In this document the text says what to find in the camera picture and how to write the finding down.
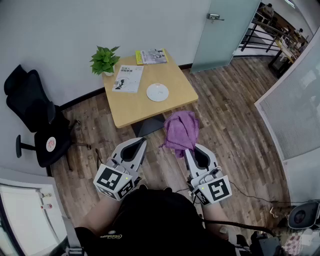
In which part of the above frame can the green potted plant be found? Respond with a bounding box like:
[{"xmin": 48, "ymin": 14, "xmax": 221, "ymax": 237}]
[{"xmin": 89, "ymin": 45, "xmax": 121, "ymax": 77}]

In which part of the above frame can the purple cloth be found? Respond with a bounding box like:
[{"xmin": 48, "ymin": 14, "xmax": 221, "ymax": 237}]
[{"xmin": 159, "ymin": 111, "xmax": 200, "ymax": 159}]

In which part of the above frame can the thin black floor cable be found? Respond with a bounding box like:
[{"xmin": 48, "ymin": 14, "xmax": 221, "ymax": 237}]
[{"xmin": 228, "ymin": 181, "xmax": 292, "ymax": 206}]

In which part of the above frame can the black stair railing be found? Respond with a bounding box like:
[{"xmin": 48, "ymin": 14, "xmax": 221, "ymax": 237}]
[{"xmin": 238, "ymin": 19, "xmax": 311, "ymax": 55}]

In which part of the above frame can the person's black clothing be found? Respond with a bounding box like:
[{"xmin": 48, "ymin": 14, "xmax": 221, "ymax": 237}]
[{"xmin": 74, "ymin": 184, "xmax": 237, "ymax": 256}]

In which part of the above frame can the person's left forearm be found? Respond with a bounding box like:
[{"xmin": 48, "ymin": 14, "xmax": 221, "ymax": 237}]
[{"xmin": 77, "ymin": 192, "xmax": 126, "ymax": 233}]

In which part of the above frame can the grey harness strap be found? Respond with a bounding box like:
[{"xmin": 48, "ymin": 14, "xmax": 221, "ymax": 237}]
[{"xmin": 61, "ymin": 216, "xmax": 87, "ymax": 256}]

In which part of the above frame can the metal door handle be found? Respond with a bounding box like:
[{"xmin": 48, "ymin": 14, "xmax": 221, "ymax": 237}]
[{"xmin": 206, "ymin": 13, "xmax": 225, "ymax": 24}]

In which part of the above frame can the black table base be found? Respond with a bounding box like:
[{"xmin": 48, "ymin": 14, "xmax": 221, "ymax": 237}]
[{"xmin": 131, "ymin": 113, "xmax": 167, "ymax": 138}]

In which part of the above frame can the black office chair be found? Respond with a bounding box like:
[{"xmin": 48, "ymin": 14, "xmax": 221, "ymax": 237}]
[{"xmin": 3, "ymin": 64, "xmax": 82, "ymax": 169}]

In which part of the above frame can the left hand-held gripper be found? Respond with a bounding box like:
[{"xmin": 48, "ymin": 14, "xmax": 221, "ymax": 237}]
[{"xmin": 93, "ymin": 136, "xmax": 149, "ymax": 201}]

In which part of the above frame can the black equipment box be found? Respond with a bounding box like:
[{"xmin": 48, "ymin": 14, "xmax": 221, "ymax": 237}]
[{"xmin": 249, "ymin": 231, "xmax": 285, "ymax": 256}]

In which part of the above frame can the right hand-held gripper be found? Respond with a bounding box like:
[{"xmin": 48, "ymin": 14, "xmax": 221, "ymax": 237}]
[{"xmin": 184, "ymin": 143, "xmax": 233, "ymax": 206}]

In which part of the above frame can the checkered cloth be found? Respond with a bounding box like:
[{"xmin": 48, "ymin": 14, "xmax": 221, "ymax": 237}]
[{"xmin": 284, "ymin": 228, "xmax": 320, "ymax": 256}]

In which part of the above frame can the white framed window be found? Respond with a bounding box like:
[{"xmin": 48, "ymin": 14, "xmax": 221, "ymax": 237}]
[{"xmin": 0, "ymin": 183, "xmax": 61, "ymax": 256}]

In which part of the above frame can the frosted glass door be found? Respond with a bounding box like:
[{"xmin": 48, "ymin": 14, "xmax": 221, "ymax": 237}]
[{"xmin": 189, "ymin": 0, "xmax": 262, "ymax": 75}]

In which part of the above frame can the white paperback book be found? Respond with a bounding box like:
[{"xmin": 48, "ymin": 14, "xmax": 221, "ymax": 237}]
[{"xmin": 111, "ymin": 64, "xmax": 145, "ymax": 94}]

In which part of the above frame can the black braided cable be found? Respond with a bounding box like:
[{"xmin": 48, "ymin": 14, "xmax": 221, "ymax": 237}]
[{"xmin": 201, "ymin": 218, "xmax": 278, "ymax": 236}]

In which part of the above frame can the person's right forearm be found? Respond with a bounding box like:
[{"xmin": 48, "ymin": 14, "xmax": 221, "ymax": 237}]
[{"xmin": 199, "ymin": 201, "xmax": 235, "ymax": 241}]

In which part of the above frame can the glass partition with blinds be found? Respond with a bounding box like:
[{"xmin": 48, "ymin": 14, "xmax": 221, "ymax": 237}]
[{"xmin": 254, "ymin": 44, "xmax": 320, "ymax": 161}]

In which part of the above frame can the yellow-edged book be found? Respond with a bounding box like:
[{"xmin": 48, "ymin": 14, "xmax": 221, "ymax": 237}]
[{"xmin": 135, "ymin": 48, "xmax": 169, "ymax": 66}]

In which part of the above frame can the white round plate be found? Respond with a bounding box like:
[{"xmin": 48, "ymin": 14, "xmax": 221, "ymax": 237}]
[{"xmin": 146, "ymin": 83, "xmax": 170, "ymax": 103}]

